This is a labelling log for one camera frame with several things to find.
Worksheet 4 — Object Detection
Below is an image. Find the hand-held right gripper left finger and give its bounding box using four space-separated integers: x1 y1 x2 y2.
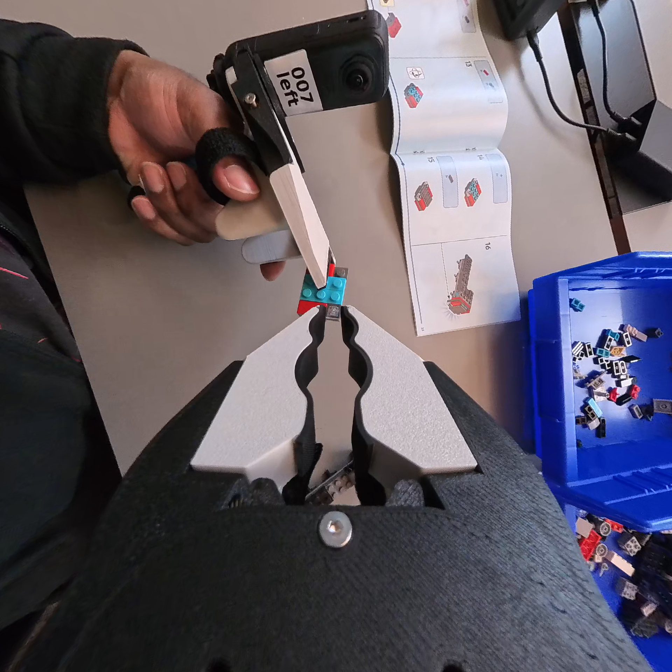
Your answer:
190 306 324 506

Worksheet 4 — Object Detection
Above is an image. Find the small black device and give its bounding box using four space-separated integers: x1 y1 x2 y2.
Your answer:
492 0 558 42

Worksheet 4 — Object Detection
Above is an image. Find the turquoise and red brick assembly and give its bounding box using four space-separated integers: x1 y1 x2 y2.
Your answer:
296 264 350 317

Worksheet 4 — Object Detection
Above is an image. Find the brick instruction booklet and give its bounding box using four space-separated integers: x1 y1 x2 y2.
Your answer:
367 0 522 337

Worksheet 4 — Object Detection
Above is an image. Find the person's left forearm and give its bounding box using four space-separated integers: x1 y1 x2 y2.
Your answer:
0 18 149 186

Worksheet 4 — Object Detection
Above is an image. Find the person's dark clothing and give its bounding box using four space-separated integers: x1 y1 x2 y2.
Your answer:
0 178 124 672

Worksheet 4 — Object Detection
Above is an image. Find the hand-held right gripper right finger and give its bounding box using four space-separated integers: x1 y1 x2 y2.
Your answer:
340 306 479 508

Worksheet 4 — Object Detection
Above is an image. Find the grey desk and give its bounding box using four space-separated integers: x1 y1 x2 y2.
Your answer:
23 0 631 476

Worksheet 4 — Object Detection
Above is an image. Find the person's left hand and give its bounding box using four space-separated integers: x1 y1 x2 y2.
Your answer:
106 50 288 282

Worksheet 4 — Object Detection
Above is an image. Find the pile of small bricks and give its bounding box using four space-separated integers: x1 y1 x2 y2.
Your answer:
574 513 672 639
568 295 672 440

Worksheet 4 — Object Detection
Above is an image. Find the blue plastic bin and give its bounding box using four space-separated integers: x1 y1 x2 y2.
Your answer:
526 251 672 532
572 504 672 672

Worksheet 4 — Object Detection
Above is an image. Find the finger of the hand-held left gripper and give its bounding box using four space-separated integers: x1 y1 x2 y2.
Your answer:
270 163 333 285

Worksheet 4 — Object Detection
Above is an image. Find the black cable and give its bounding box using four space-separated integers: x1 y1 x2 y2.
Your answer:
589 0 633 124
526 29 641 140

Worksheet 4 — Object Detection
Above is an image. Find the black box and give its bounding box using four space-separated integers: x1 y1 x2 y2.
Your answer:
569 0 672 213

